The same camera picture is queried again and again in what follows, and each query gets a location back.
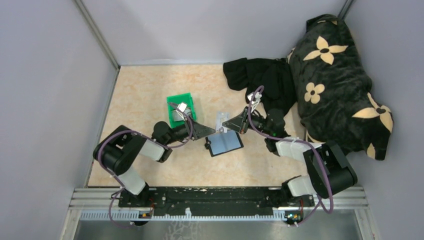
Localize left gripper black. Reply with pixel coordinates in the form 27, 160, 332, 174
165, 115, 216, 145

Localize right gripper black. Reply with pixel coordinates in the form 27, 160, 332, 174
223, 106, 273, 136

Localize white VIP credit card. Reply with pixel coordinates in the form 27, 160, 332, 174
215, 111, 230, 133

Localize green plastic bin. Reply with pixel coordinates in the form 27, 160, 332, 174
166, 92, 197, 128

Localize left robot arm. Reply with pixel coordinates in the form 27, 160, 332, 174
93, 117, 216, 207

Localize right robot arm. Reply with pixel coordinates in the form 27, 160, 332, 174
222, 107, 358, 206

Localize black cloth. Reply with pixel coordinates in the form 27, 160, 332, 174
223, 58, 297, 116

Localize black floral blanket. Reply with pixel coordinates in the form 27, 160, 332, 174
286, 14, 393, 161

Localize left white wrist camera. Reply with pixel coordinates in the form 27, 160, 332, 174
177, 102, 188, 113

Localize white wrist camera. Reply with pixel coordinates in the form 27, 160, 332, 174
246, 92, 262, 110
177, 102, 188, 113

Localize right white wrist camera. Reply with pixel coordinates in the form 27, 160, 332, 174
246, 92, 262, 110

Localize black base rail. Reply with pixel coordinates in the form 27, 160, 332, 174
118, 186, 315, 217

